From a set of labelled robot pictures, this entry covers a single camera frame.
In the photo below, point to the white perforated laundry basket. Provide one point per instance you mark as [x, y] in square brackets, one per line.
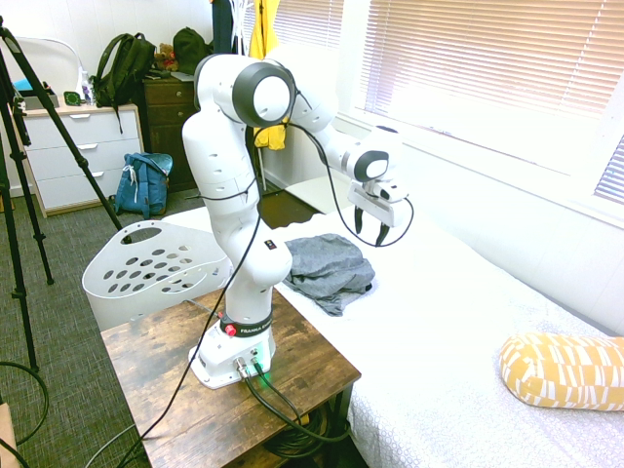
[156, 268]

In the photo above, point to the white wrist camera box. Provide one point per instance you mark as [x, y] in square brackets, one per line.
[395, 191]

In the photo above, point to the narrow white window blind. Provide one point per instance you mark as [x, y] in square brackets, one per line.
[307, 22]

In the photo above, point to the yellow white patterned pillow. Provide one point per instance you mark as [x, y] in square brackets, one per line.
[565, 370]

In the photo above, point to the white desk lamp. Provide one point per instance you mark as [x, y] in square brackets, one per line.
[53, 46]

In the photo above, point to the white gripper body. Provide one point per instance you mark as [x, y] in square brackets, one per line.
[373, 207]

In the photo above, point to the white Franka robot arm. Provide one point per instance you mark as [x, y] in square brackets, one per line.
[222, 195]

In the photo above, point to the cardboard box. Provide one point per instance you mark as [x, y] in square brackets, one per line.
[6, 434]

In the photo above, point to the brown teddy bear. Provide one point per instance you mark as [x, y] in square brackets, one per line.
[167, 56]

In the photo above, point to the rustic wooden side table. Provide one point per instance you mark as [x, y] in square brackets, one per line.
[161, 370]

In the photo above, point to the grey heathered shirt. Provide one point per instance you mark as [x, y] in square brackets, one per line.
[324, 270]

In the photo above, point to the bed with white sheet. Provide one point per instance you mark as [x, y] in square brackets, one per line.
[463, 317]

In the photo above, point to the white spray bottle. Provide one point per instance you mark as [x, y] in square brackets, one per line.
[86, 85]

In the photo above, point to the blue backpack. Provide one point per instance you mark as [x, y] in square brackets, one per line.
[144, 183]

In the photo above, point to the black camera tripod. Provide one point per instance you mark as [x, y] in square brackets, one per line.
[19, 161]

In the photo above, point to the dark wooden dresser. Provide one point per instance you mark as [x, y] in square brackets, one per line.
[166, 131]

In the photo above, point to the large dark green backpack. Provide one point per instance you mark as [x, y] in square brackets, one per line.
[122, 68]

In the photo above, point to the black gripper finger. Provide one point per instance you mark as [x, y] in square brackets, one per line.
[382, 235]
[360, 219]

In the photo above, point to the white drawer dresser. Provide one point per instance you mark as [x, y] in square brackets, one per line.
[83, 156]

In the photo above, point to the yellow hanging jacket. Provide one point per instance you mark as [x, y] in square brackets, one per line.
[265, 29]

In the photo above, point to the wide white window blind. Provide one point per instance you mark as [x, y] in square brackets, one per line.
[487, 49]

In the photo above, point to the small dark green bag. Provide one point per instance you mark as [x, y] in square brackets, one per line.
[191, 49]

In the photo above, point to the grey flat box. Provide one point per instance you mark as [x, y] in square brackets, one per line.
[36, 102]

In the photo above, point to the green round gadget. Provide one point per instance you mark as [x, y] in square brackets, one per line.
[71, 98]

